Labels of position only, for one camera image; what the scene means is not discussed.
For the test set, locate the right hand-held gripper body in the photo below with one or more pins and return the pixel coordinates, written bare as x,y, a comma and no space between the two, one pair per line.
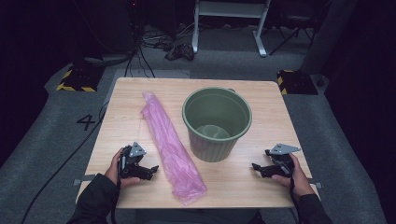
281,161

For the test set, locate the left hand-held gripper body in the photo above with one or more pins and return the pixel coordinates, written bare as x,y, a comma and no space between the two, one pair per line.
132,165

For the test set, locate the pink plastic bag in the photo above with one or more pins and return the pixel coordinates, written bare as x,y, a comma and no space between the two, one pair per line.
168,146

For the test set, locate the green plastic bin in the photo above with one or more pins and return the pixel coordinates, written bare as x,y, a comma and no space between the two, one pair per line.
211,151

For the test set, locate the person's left hand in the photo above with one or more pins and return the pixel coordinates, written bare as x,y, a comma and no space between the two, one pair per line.
112,174

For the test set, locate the person's right hand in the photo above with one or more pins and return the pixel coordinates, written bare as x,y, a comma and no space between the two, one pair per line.
300,180

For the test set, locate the grey tape tab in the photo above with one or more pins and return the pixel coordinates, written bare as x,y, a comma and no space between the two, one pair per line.
317,185
83,179

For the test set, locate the yellow black striped base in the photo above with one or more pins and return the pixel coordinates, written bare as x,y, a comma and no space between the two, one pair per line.
297,82
79,79

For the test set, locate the dark bundle on floor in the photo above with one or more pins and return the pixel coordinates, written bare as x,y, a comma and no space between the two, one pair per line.
180,51

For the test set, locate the black tripod stand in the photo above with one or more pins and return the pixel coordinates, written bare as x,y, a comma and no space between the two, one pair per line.
292,28

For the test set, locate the grey curtain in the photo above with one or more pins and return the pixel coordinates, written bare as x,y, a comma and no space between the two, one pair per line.
330,34

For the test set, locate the white metal stand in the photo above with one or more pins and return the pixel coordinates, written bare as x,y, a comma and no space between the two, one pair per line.
229,8

